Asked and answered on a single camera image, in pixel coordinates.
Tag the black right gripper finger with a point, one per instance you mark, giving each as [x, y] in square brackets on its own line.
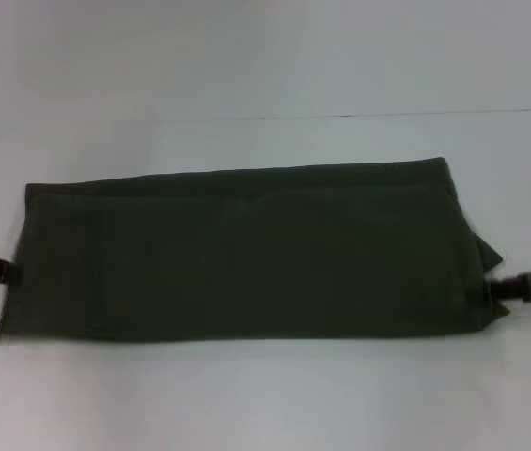
[528, 285]

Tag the dark green shirt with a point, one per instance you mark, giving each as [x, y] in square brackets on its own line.
[255, 253]

